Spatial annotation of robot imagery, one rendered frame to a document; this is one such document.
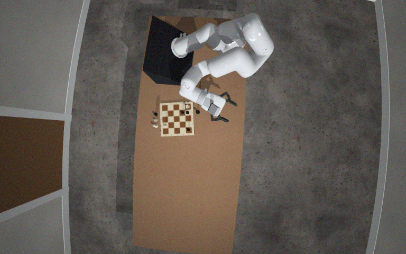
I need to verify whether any brown and cream chessboard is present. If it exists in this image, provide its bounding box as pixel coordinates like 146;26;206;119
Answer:
160;102;194;137

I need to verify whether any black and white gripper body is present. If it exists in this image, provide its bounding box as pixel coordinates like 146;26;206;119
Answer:
201;92;226;115

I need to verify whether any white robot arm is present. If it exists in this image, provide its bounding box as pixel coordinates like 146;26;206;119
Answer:
171;13;274;105

